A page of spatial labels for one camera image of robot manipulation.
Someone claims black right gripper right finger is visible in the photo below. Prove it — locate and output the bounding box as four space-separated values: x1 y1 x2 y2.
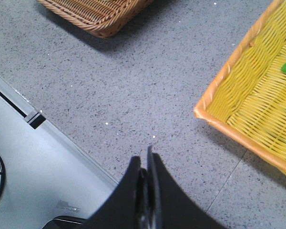
147 146 224 229

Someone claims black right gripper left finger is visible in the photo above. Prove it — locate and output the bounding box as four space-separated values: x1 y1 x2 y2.
84 156 148 229

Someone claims yellow wicker basket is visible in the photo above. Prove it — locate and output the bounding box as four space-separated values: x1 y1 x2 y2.
194 0 286 175

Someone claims brown wicker basket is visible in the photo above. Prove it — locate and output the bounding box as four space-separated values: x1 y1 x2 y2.
38 0 152 39

